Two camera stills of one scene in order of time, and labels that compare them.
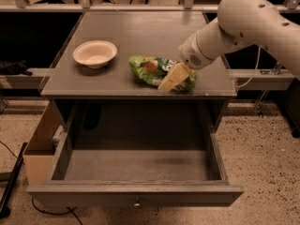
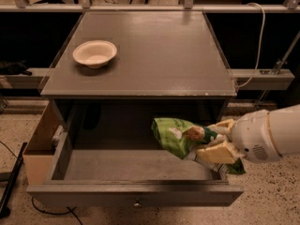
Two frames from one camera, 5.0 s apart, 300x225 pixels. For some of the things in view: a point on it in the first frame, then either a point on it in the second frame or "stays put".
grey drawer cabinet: (110, 98) stays put
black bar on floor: (6, 210) stays put
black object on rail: (9, 67) stays put
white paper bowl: (95, 53) stays put
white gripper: (191, 55) → (252, 135)
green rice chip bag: (153, 71) → (186, 139)
